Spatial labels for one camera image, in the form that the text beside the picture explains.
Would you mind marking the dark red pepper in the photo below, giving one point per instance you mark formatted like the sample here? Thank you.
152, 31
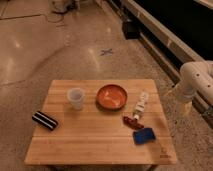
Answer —
132, 123

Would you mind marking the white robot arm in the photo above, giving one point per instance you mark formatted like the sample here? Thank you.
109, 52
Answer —
195, 77

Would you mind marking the white ceramic cup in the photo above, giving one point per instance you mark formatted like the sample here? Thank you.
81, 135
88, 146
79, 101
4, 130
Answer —
76, 98

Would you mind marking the orange bowl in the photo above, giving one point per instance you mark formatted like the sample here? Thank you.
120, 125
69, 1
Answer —
111, 97

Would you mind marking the white tube bottle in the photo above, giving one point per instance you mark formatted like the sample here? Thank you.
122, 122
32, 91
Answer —
140, 105

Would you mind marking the wooden table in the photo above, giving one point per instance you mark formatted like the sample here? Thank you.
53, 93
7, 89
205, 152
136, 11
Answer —
94, 136

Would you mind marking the black box on floor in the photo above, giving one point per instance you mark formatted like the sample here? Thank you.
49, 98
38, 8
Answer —
130, 31

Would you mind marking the blue sponge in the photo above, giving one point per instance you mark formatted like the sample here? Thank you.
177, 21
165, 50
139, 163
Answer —
143, 136

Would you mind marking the black white striped case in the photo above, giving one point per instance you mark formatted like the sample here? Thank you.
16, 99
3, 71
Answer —
45, 120

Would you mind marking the white device on floor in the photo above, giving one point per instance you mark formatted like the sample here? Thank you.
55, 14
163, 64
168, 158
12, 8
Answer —
61, 6

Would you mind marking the white ledge rail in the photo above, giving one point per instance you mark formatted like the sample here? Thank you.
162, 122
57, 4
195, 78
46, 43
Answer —
185, 27

